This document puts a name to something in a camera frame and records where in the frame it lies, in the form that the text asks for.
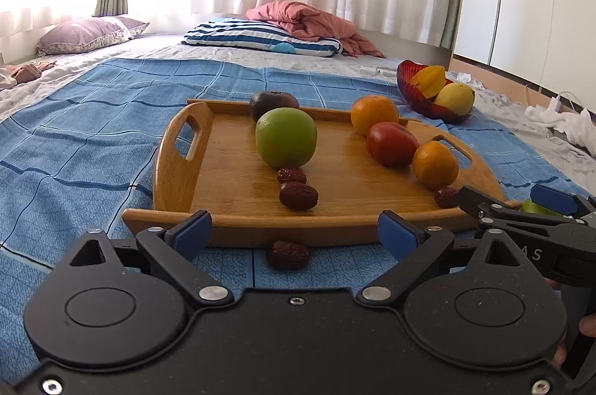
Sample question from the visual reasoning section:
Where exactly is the crumpled white tissue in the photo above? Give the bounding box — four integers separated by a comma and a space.
447, 71, 486, 91

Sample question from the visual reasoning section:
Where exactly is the red tomato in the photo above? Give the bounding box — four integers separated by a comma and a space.
367, 121, 420, 168

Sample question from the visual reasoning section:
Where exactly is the person's right hand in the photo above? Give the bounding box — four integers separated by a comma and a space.
545, 278, 596, 370

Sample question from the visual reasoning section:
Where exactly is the red glass bowl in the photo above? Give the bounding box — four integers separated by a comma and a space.
396, 60, 476, 125

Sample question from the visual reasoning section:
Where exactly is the blue white striped pillow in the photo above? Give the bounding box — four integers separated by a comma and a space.
181, 18, 343, 59

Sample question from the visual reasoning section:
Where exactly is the large orange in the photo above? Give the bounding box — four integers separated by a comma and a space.
350, 95, 400, 138

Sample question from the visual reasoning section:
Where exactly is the small orange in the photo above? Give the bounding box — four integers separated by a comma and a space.
412, 141, 460, 190

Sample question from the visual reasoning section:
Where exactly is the red date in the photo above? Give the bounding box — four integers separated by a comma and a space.
277, 167, 308, 186
434, 187, 462, 209
279, 181, 320, 211
266, 240, 311, 270

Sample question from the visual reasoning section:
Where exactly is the crumpled white cloth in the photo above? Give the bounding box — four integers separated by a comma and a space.
524, 104, 596, 157

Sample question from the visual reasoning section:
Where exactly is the blue plaid cloth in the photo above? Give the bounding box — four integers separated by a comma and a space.
0, 57, 583, 377

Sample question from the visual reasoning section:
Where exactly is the purple floral pillow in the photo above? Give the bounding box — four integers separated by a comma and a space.
35, 16, 150, 56

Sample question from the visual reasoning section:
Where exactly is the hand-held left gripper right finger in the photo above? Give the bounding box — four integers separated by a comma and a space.
358, 210, 530, 308

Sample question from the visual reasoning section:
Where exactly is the yellow mango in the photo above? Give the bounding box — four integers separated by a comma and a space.
434, 81, 476, 117

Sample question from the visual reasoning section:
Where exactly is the bed with grey sheet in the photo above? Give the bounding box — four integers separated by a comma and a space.
0, 32, 596, 200

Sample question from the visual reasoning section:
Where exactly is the dark purple tomato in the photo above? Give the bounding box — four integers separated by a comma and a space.
249, 91, 300, 124

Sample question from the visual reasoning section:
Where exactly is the pink quilt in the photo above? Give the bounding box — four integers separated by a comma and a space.
245, 0, 386, 59

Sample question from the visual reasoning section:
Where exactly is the green apple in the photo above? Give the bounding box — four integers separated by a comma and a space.
255, 107, 318, 169

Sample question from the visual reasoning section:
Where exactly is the pink folded cloth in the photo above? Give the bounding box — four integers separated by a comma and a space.
9, 59, 58, 82

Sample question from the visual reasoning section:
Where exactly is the yellow-orange mango slice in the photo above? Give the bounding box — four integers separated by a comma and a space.
410, 66, 449, 100

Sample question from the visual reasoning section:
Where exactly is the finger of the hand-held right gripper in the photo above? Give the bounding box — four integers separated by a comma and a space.
458, 185, 528, 232
530, 183, 596, 219

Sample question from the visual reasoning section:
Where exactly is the white charger cable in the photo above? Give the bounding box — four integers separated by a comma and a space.
525, 82, 593, 117

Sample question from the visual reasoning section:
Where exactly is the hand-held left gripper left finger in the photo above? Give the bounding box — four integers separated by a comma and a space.
70, 210, 234, 310

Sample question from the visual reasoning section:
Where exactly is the wooden tray with handles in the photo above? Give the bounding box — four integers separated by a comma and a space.
122, 99, 522, 248

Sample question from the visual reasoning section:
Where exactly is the small green jujube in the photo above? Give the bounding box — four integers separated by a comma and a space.
520, 198, 567, 218

